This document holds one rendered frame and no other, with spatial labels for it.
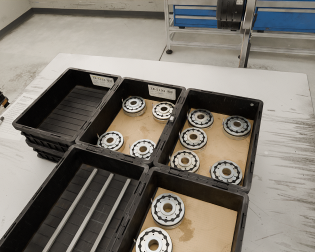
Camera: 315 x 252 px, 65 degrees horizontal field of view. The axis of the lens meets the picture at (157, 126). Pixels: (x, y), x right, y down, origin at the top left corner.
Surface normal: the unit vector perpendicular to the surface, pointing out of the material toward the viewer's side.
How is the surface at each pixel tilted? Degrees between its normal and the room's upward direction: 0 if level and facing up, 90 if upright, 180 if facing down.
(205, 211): 0
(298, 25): 90
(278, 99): 0
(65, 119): 0
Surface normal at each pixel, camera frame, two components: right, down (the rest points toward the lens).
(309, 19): -0.27, 0.73
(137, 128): -0.09, -0.67
